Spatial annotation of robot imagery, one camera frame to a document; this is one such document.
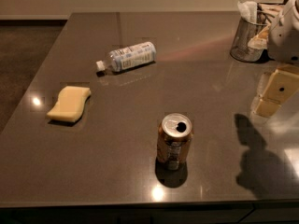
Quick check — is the metal mesh cup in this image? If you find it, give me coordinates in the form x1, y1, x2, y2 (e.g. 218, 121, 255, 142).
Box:
230, 18, 268, 63

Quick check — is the yellow sponge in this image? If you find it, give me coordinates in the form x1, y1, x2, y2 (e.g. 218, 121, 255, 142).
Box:
47, 86, 92, 123

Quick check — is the clear plastic water bottle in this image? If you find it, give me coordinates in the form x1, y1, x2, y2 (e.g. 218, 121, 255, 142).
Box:
96, 42, 156, 73

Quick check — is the orange soda can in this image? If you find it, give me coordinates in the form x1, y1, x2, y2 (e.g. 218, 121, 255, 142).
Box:
157, 113, 193, 171

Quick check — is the white crumpled napkin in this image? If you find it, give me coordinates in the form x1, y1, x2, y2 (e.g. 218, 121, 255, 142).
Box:
237, 1, 257, 23

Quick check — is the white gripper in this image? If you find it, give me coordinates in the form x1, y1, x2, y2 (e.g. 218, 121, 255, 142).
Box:
252, 0, 299, 118

